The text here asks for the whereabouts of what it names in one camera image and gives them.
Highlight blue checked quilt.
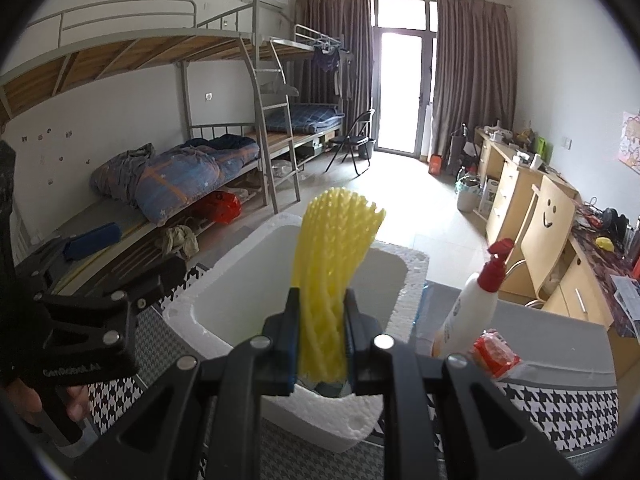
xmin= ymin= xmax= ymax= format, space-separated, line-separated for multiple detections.
xmin=91 ymin=135 xmax=261 ymax=226

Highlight red plastic bag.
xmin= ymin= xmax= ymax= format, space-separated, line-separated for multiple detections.
xmin=200 ymin=191 xmax=242 ymax=225

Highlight black headphones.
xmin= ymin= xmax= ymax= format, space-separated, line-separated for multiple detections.
xmin=600 ymin=207 xmax=628 ymax=233

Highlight balcony glass door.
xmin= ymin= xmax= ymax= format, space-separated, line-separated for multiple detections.
xmin=372 ymin=0 xmax=440 ymax=156

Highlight wooden chair with smiley face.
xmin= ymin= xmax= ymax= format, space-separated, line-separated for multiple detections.
xmin=500 ymin=175 xmax=578 ymax=306

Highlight white papers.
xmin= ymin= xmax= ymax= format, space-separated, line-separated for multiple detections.
xmin=610 ymin=275 xmax=640 ymax=338

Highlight white lotion bottle red pump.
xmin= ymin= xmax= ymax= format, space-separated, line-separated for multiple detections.
xmin=432 ymin=239 xmax=517 ymax=358

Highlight houndstooth tablecloth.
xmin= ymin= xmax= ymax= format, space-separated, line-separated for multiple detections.
xmin=85 ymin=260 xmax=621 ymax=480

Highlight white bucket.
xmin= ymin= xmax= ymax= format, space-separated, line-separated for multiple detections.
xmin=456 ymin=175 xmax=483 ymax=212

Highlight blue mattress pad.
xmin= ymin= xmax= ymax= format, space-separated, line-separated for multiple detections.
xmin=265 ymin=102 xmax=346 ymax=133

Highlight cartoon wall poster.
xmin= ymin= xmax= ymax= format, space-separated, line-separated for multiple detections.
xmin=619 ymin=109 xmax=640 ymax=175

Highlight red snack packet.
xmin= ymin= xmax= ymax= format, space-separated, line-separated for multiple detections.
xmin=472 ymin=329 xmax=523 ymax=378

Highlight black folding chair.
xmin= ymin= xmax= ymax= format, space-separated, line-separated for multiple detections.
xmin=326 ymin=109 xmax=376 ymax=177

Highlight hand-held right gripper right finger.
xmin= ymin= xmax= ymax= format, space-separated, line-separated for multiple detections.
xmin=342 ymin=287 xmax=583 ymax=480

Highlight grey metal bed ladder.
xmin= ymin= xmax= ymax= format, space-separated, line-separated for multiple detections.
xmin=239 ymin=35 xmax=301 ymax=213

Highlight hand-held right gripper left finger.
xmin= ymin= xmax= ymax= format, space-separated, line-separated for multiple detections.
xmin=75 ymin=287 xmax=303 ymax=480

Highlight person's left hand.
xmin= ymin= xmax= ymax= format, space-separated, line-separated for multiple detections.
xmin=2 ymin=375 xmax=91 ymax=433

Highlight wooden desk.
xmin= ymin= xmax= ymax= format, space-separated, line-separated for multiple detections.
xmin=472 ymin=127 xmax=640 ymax=381

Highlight beige cloth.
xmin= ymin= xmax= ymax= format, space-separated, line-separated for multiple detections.
xmin=155 ymin=225 xmax=201 ymax=261

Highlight yellow foam net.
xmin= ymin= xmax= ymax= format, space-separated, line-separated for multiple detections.
xmin=292 ymin=187 xmax=387 ymax=381

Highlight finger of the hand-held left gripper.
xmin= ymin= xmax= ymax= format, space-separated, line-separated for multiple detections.
xmin=15 ymin=222 xmax=123 ymax=291
xmin=37 ymin=255 xmax=187 ymax=331

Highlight grey-brown curtain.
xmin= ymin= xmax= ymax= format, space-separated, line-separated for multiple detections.
xmin=295 ymin=0 xmax=373 ymax=131
xmin=432 ymin=0 xmax=516 ymax=171

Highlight grey metal bunk bed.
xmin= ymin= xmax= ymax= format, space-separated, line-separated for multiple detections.
xmin=0 ymin=0 xmax=301 ymax=281
xmin=250 ymin=22 xmax=351 ymax=171

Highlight white foam box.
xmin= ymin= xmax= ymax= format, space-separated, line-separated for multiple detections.
xmin=162 ymin=212 xmax=431 ymax=456

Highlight hanging dark clothes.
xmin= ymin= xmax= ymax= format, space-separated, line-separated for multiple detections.
xmin=312 ymin=42 xmax=356 ymax=101

